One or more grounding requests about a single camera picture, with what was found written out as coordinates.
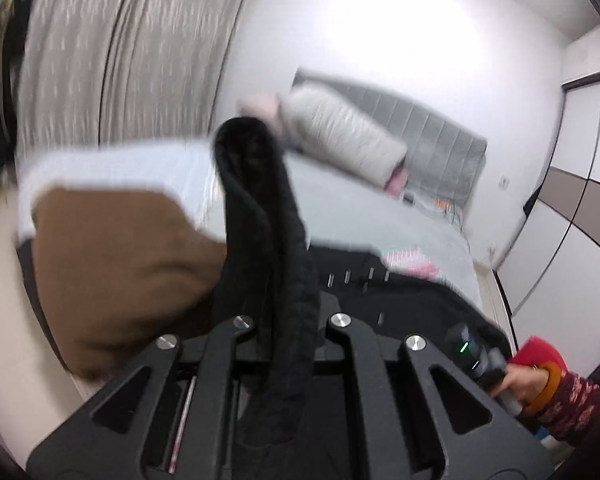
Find grey padded headboard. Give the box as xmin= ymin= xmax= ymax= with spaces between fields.
xmin=292 ymin=67 xmax=488 ymax=211

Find dark hanging clothes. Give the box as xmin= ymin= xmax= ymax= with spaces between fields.
xmin=0 ymin=0 xmax=32 ymax=196

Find brown folded garment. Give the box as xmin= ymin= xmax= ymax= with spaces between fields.
xmin=30 ymin=187 xmax=231 ymax=378

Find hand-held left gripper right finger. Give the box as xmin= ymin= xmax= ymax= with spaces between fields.
xmin=327 ymin=312 xmax=551 ymax=480

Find grey patterned curtain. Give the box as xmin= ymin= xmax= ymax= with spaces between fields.
xmin=17 ymin=0 xmax=258 ymax=161

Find pink green printed blanket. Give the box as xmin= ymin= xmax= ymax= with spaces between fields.
xmin=380 ymin=246 xmax=441 ymax=282

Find red cloth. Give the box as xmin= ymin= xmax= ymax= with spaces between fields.
xmin=510 ymin=336 xmax=568 ymax=376

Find beige quilted pillow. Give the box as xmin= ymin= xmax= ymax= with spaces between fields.
xmin=280 ymin=85 xmax=408 ymax=186

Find white grey wardrobe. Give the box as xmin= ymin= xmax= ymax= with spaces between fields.
xmin=495 ymin=67 xmax=600 ymax=396

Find black garment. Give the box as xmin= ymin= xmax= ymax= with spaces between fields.
xmin=212 ymin=116 xmax=511 ymax=453

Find person's right hand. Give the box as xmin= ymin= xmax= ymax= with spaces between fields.
xmin=500 ymin=362 xmax=551 ymax=411

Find white folded garment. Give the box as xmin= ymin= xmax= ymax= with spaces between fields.
xmin=17 ymin=140 xmax=226 ymax=241

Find pale pink plush cloth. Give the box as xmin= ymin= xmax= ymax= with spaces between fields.
xmin=237 ymin=92 xmax=286 ymax=136

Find grey bed sheet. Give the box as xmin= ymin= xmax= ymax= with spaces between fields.
xmin=280 ymin=152 xmax=481 ymax=311

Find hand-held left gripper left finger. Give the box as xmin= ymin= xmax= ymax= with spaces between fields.
xmin=25 ymin=315 xmax=256 ymax=480

